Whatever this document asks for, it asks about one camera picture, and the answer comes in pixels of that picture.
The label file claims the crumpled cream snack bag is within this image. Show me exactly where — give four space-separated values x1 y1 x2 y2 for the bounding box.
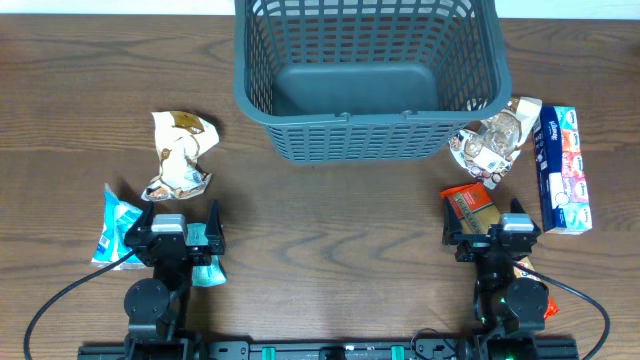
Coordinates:
141 111 220 202

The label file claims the cookie snack bag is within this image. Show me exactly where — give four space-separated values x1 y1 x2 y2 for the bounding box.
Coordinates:
449 97 542 189

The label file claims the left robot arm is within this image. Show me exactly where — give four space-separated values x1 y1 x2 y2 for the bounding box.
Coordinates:
124 202 225 360

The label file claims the blue plastic packet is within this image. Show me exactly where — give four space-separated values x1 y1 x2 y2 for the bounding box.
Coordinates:
90 184 142 267

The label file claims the grey plastic basket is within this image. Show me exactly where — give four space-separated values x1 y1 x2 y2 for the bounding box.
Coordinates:
234 0 512 165

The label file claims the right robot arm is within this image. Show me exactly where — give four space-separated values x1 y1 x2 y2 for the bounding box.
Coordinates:
442 199 549 359

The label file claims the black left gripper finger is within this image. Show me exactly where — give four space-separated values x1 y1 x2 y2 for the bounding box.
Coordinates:
205 200 223 245
133 202 155 235

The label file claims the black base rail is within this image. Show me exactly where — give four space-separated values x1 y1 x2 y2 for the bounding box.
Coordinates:
77 338 579 360

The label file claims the teal plastic packet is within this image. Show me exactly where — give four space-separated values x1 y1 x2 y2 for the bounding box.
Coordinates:
187 223 227 288

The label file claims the orange spaghetti packet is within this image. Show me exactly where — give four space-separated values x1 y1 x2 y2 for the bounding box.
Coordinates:
440 181 560 321

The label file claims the blue tissue multipack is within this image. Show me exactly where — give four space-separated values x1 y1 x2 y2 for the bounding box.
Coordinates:
533 106 593 235

